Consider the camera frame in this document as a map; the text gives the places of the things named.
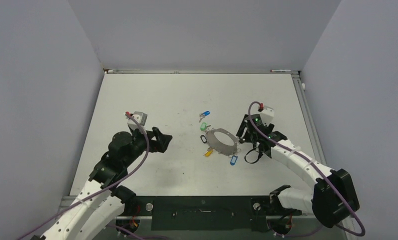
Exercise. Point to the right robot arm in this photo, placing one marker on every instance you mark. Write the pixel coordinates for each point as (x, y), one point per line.
(287, 196)

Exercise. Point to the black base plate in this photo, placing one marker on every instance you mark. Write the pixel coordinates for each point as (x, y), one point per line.
(203, 213)

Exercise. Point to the yellow tagged key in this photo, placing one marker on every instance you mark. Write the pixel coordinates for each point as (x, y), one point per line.
(208, 153)

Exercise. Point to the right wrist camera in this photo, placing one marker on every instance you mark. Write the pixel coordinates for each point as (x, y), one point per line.
(266, 114)

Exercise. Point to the black tagged key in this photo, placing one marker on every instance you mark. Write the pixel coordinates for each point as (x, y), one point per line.
(203, 139)

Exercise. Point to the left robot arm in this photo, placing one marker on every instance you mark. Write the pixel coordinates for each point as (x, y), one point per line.
(102, 197)

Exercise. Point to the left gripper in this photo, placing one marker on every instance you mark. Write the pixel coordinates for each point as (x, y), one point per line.
(160, 144)

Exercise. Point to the aluminium frame rail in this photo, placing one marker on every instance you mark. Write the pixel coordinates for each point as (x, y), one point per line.
(309, 116)

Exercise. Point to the metal key ring plate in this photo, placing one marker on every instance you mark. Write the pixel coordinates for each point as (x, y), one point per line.
(227, 148)

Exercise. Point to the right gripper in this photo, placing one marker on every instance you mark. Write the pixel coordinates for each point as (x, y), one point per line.
(241, 129)

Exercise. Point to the blue tagged key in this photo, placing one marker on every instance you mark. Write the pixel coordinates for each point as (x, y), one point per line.
(203, 115)
(233, 160)

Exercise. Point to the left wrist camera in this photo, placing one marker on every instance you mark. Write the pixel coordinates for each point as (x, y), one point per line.
(136, 119)

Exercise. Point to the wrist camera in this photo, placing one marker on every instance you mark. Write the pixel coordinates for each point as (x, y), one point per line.
(136, 119)
(266, 114)

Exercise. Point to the green tagged key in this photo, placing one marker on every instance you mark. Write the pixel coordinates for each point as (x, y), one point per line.
(204, 126)

